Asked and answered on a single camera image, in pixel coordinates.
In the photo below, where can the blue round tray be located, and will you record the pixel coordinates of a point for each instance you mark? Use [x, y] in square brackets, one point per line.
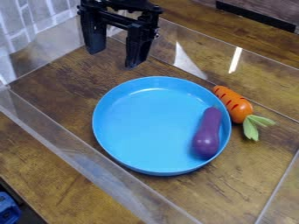
[146, 120]

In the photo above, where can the purple toy eggplant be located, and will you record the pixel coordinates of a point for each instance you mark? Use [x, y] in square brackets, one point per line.
[206, 141]

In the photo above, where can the clear acrylic enclosure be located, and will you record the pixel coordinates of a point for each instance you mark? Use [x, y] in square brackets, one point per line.
[70, 180]

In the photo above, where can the blue object at corner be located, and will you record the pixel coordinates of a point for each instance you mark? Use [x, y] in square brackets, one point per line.
[10, 210]

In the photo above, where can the orange toy carrot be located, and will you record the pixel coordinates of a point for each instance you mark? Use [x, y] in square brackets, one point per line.
[241, 111]

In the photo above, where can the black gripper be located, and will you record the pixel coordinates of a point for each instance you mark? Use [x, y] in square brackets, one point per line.
[142, 30]

